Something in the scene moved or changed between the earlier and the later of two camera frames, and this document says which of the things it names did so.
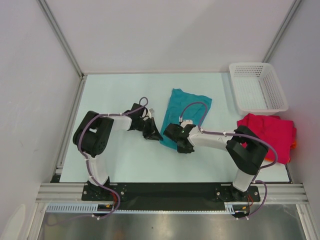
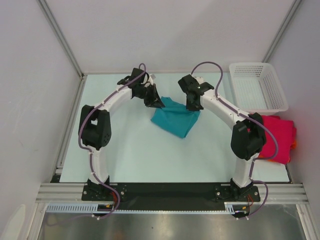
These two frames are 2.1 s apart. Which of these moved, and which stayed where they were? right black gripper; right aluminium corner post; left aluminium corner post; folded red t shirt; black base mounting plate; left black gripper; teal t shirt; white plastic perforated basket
Moved: left black gripper; right black gripper; teal t shirt
Stayed: black base mounting plate; folded red t shirt; left aluminium corner post; white plastic perforated basket; right aluminium corner post
